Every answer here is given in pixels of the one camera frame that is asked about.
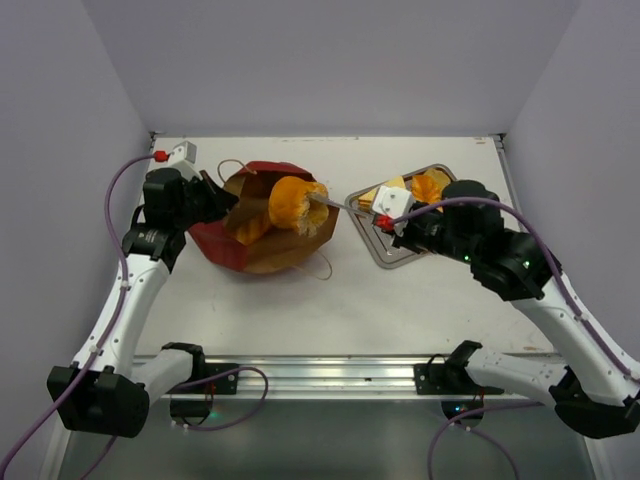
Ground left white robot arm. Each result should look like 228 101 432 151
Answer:
47 167 238 438

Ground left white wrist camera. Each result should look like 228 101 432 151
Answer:
153 141 201 181

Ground braided fake bread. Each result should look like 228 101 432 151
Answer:
411 175 449 204

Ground purple cable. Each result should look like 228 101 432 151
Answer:
382 195 640 480
0 152 269 476

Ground round sugared fake bun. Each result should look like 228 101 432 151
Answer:
268 176 329 237

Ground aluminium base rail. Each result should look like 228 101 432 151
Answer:
64 354 551 401

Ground long twisted fake bread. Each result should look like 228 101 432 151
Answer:
234 211 272 246

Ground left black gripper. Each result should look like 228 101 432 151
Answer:
173 169 238 230

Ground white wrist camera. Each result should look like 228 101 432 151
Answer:
370 185 415 236
153 141 201 181

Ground fake triangle sandwich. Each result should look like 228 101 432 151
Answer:
356 175 406 214

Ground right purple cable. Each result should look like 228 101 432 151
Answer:
382 195 640 480

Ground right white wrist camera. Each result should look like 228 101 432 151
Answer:
370 185 415 236

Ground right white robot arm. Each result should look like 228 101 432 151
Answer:
373 180 639 439

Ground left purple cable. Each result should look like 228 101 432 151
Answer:
0 152 269 476

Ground metal tongs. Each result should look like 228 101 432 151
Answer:
310 193 384 221

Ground silver metal tray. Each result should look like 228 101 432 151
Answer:
349 163 456 270

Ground fake brown toast slice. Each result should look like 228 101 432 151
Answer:
423 168 452 189

